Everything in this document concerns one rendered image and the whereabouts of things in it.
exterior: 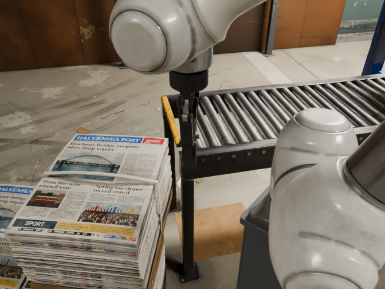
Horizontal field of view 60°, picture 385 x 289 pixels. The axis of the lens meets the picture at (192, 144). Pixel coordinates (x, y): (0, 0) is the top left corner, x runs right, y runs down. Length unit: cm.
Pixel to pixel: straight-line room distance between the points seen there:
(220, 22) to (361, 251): 36
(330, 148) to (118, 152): 54
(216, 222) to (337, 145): 157
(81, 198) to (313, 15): 454
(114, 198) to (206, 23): 50
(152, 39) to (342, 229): 35
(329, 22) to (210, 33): 483
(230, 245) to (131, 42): 175
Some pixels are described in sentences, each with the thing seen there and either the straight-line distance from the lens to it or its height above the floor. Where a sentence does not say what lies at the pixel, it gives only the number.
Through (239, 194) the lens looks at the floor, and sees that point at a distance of 235.
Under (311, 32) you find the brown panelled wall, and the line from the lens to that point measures 513.
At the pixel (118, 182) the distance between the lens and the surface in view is 84.
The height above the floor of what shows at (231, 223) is 0.
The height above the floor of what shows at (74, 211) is 106.
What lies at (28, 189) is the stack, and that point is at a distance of 127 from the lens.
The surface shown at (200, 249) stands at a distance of 202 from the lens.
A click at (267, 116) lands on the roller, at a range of 164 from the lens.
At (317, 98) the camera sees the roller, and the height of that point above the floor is 80.
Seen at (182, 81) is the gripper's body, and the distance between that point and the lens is 62.
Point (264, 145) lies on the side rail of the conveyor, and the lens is 142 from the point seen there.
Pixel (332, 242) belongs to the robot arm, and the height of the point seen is 123.
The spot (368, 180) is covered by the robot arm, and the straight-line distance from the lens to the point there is 50.
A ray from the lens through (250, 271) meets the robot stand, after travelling 97.
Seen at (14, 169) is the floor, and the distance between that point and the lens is 286.
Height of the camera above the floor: 161
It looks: 35 degrees down
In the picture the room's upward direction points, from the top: straight up
